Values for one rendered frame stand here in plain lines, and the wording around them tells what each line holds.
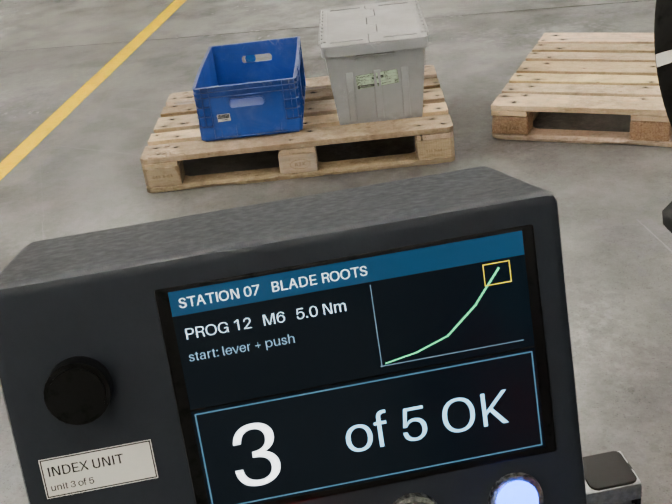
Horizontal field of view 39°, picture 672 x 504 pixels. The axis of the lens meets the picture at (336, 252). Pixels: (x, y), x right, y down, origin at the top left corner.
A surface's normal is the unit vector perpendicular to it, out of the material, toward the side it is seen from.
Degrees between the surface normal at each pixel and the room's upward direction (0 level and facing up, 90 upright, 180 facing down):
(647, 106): 0
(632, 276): 0
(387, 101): 95
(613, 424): 0
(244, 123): 90
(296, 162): 90
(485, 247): 75
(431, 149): 90
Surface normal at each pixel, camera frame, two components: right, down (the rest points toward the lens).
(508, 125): -0.39, 0.48
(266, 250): 0.06, -0.18
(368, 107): 0.01, 0.55
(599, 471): -0.11, -0.88
